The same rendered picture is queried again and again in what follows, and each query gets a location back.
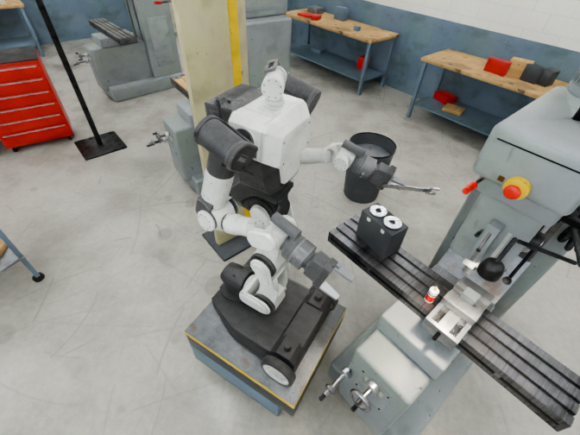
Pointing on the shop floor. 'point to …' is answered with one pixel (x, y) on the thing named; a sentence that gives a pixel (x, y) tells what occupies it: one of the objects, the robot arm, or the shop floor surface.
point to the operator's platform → (229, 368)
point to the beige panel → (213, 75)
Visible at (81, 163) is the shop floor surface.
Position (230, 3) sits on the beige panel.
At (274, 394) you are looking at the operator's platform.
